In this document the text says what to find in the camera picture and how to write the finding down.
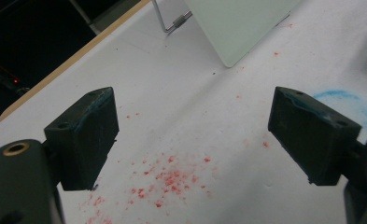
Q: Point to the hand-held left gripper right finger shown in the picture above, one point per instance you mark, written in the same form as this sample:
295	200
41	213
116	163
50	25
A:
312	140

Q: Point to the metal board stand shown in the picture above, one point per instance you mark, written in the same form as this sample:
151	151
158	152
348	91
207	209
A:
175	21

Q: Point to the pale green glass board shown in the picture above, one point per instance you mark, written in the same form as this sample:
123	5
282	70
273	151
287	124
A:
237	28

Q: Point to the dark desk with grey frame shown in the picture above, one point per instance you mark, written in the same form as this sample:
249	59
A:
109	17

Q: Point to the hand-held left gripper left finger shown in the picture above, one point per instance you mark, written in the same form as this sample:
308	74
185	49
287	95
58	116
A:
84	140

